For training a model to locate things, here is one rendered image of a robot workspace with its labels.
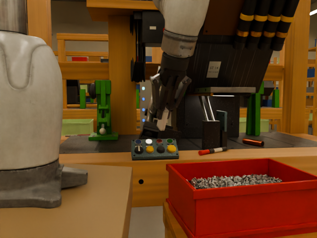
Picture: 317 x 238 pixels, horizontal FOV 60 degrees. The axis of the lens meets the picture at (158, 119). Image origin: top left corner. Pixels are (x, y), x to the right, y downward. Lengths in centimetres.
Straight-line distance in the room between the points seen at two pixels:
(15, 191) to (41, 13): 116
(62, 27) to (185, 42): 1102
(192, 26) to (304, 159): 61
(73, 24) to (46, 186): 1117
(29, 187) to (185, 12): 49
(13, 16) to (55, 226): 46
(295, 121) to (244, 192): 118
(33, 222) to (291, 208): 51
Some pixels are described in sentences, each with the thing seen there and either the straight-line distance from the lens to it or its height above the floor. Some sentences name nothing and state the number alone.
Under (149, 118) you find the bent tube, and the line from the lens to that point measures 114.
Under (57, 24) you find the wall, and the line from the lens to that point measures 1173.
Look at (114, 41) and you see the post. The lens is 147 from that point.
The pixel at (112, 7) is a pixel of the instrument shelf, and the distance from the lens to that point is 138.
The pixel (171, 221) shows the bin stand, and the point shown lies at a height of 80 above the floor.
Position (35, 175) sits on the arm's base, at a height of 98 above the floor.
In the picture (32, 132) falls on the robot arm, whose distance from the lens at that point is 48.
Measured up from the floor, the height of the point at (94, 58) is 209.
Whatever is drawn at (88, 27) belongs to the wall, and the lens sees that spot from 1150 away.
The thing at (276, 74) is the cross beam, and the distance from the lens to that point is 178.
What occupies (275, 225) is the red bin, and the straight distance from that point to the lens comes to 68.
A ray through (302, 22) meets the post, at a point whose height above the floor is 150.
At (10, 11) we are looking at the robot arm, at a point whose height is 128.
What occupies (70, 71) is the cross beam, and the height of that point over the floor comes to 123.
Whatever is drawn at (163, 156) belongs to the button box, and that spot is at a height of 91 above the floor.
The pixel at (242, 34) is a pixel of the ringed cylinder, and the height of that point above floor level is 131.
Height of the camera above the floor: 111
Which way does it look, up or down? 5 degrees down
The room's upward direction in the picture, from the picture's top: straight up
